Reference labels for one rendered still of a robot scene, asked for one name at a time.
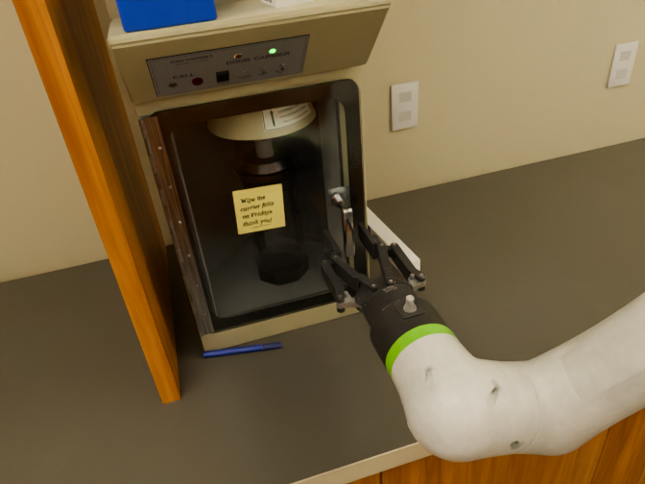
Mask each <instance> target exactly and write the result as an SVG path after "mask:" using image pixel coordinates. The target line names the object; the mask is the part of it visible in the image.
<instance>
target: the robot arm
mask: <svg viewBox="0 0 645 484"><path fill-rule="evenodd" d="M357 225H358V238H359V239H360V241H361V242H362V244H363V245H364V246H365V248H366V249H367V251H368V252H369V254H370V256H371V257H372V259H376V258H378V262H379V264H380V269H381V274H382V276H379V277H377V278H367V277H366V276H365V275H364V274H361V275H360V274H359V273H358V272H357V271H356V270H354V269H353V268H352V267H351V266H350V265H348V264H347V263H346V262H345V261H343V260H342V252H341V250H340V248H339V247H338V245H337V243H336V242H335V240H334V238H333V237H332V235H331V234H330V232H329V230H324V231H323V234H324V245H325V247H324V253H325V257H326V259H327V260H326V259H324V260H322V261H321V269H322V277H323V279H324V281H325V282H326V284H327V286H328V288H329V289H330V291H331V293H332V295H333V297H334V298H335V300H336V306H337V312H339V313H343V312H345V311H346V308H349V307H356V309H357V310H358V311H360V312H362V313H363V314H364V316H365V318H366V320H367V322H368V324H369V325H370V340H371V342H372V344H373V346H374V348H375V350H376V352H377V353H378V355H379V357H380V359H381V361H382V363H383V364H384V366H385V368H386V370H387V372H388V373H389V375H390V377H391V379H392V381H393V383H394V386H395V388H396V390H397V392H398V393H399V396H400V399H401V402H402V405H403V409H404V413H405V417H406V419H407V424H408V426H409V428H410V430H411V432H412V434H413V436H414V437H415V438H416V440H417V441H418V443H419V444H420V445H421V446H422V447H423V448H425V449H426V450H427V451H428V452H430V453H431V454H433V455H435V456H437V457H439V458H441V459H443V460H446V461H451V462H470V461H475V460H479V459H485V458H490V457H496V456H503V455H509V454H534V455H546V456H557V455H563V454H566V453H569V452H571V451H574V450H575V449H577V448H579V447H580V446H582V445H583V444H585V443H586V442H588V441H589V440H591V439H592V438H593V437H595V436H596V435H598V434H600V433H601V432H603V431H604V430H606V429H608V428H609V427H611V426H612V425H614V424H617V423H618V422H620V421H622V420H624V419H625V418H627V417H629V416H630V415H631V414H633V413H635V412H637V411H639V410H641V409H643V408H645V292H644V293H642V294H641V295H640V296H638V297H637V298H635V299H634V300H632V301H631V302H629V303H628V304H626V305H625V306H623V307H622V308H620V309H619V310H617V311H616V312H614V313H613V314H611V315H610V316H608V317H607V318H606V319H604V320H603V321H601V322H600V323H598V324H596V325H595V326H593V327H591V328H589V329H587V330H586V331H584V332H582V333H581V334H579V335H577V336H575V337H574V338H572V339H570V340H568V341H566V342H565V343H563V344H561V345H559V346H557V347H555V348H553V349H551V350H550V351H547V352H545V353H543V354H541V355H539V356H537V357H535V358H533V359H530V360H527V361H494V360H486V359H479V358H476V357H474V356H473V355H471V354H470V353H469V352H468V351H467V350H466V348H465V347H464V346H463V345H462V344H461V342H460V341H459V340H458V338H457V337H456V336H455V334H454V333H453V332H452V331H451V329H450V328H449V327H448V325H447V324H446V323H445V321H444V320H443V319H442V317H441V316H440V314H439V313H438V312H437V310H436V309H435V308H434V306H433V305H432V304H431V303H430V302H429V301H427V300H424V299H421V298H419V297H418V296H417V294H416V293H415V292H414V291H416V290H418V291H424V290H425V280H426V275H425V274H424V273H423V272H421V271H420V270H418V269H417V268H416V267H415V266H414V264H413V263H412V262H411V260H410V259H409V258H408V256H407V255H406V254H405V253H404V252H403V251H402V249H401V248H400V247H399V245H398V244H397V243H391V245H389V246H388V245H386V244H384V243H382V242H381V240H380V239H379V238H378V236H376V235H371V234H370V232H369V231H368V230H367V228H366V227H365V225H364V224H363V223H362V222H359V223H357ZM377 255H378V256H377ZM389 257H390V258H391V259H392V261H393V262H394V264H395V265H396V267H397V268H398V270H399V271H400V273H401V274H402V275H403V277H405V279H406V280H407V282H406V281H404V280H401V279H398V278H395V277H394V273H393V269H392V267H391V264H390V260H389ZM337 276H338V277H340V278H341V279H342V280H343V281H344V282H345V283H347V284H348V285H349V286H350V287H351V288H352V289H353V290H354V291H355V292H356V297H355V298H352V297H351V296H350V295H349V294H348V292H347V291H345V289H344V286H343V285H342V284H341V282H340V280H339V279H338V277H337Z"/></svg>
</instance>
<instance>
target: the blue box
mask: <svg viewBox="0 0 645 484"><path fill-rule="evenodd" d="M115 1H116V5H117V9H118V11H119V15H120V19H121V22H122V26H123V29H124V31H125V32H126V33H131V32H138V31H145V30H152V29H158V28H165V27H172V26H178V25H184V24H191V23H198V22H205V21H211V20H215V19H216V18H217V13H216V7H215V1H214V0H115Z"/></svg>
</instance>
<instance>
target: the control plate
mask: <svg viewBox="0 0 645 484"><path fill-rule="evenodd" d="M309 37H310V35H304V36H292V37H285V38H280V39H274V40H267V41H261V42H255V43H249V44H242V45H236V46H230V47H224V48H218V49H211V50H205V51H200V52H193V53H187V54H180V55H174V56H168V57H162V58H156V59H149V60H146V63H147V65H148V68H149V72H150V75H151V78H152V81H153V84H154V88H155V93H156V96H157V97H163V96H168V95H174V94H180V93H185V92H191V91H197V90H203V89H209V88H213V87H219V86H225V85H236V84H241V83H247V82H253V81H258V80H264V79H270V78H275V77H281V76H287V75H293V74H298V73H302V68H303V65H304V60H305V55H306V50H307V45H308V41H309ZM272 48H275V49H276V52H275V53H273V54H270V53H269V52H268V51H269V50H270V49H272ZM236 54H242V55H243V57H242V58H241V59H235V58H234V56H235V55H236ZM280 64H285V66H284V67H283V68H284V69H283V70H281V69H280V68H278V66H279V65H280ZM261 67H267V70H265V71H266V72H265V73H262V71H260V68H261ZM227 70H228V71H229V81H226V82H220V83H217V78H216V72H221V71H227ZM243 70H248V73H247V76H244V74H241V71H243ZM195 78H202V79H203V83H202V84H201V85H193V84H192V80H193V79H195ZM170 83H177V84H178V85H177V86H175V87H170V86H169V84H170Z"/></svg>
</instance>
